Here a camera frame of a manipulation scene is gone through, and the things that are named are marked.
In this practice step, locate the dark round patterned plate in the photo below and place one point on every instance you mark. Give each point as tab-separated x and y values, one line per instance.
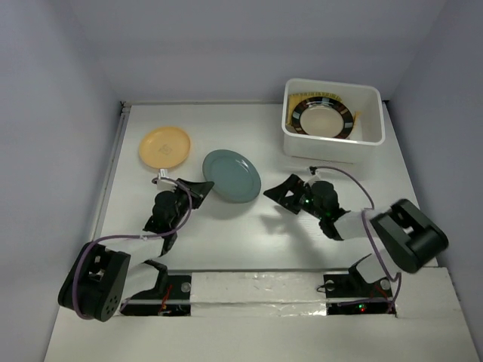
322	117

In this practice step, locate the white plastic bin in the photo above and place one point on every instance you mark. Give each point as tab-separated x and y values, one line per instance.
365	137

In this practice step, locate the teal round plate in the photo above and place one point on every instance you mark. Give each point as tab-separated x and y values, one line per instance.
235	178

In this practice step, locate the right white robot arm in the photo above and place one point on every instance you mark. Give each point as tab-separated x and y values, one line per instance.
402	238

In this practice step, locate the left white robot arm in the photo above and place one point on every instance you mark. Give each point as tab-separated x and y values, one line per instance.
111	270

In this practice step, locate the yellow woven bamboo tray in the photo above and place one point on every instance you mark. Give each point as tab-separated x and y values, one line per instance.
295	99

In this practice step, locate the yellow round plate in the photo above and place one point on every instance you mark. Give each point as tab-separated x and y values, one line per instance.
165	147

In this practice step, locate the aluminium frame rail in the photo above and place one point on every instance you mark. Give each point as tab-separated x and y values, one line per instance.
106	188

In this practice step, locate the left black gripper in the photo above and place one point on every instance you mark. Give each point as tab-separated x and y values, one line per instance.
198	189

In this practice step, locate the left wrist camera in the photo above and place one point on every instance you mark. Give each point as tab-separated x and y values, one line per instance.
163	182

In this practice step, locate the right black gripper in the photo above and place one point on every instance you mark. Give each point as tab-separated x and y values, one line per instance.
278	192

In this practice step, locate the silver foil taped panel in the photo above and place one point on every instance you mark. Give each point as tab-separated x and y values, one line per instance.
257	294

